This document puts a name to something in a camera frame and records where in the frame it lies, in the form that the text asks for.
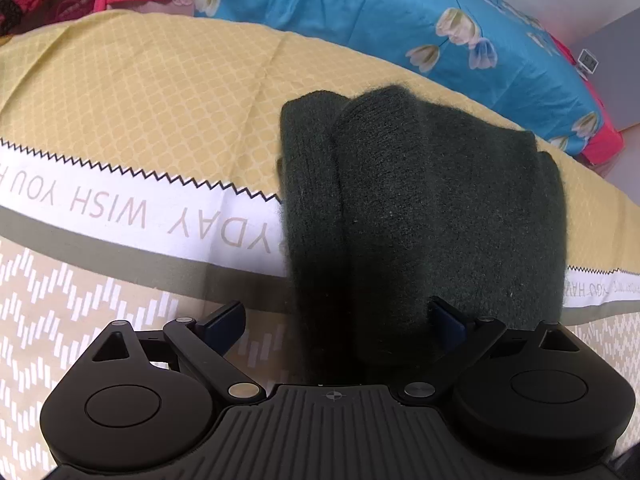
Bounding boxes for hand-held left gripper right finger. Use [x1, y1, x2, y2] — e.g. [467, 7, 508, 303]
[397, 296, 583, 405]

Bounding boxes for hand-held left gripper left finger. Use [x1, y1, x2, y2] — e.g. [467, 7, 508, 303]
[75, 301, 266, 403]

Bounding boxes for dark green knit sweater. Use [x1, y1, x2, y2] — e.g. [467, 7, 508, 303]
[276, 85, 569, 387]

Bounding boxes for yellow patterned bed sheet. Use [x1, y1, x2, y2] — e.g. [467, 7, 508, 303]
[0, 7, 640, 480]

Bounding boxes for blue floral pillow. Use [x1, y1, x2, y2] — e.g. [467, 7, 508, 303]
[191, 0, 615, 157]

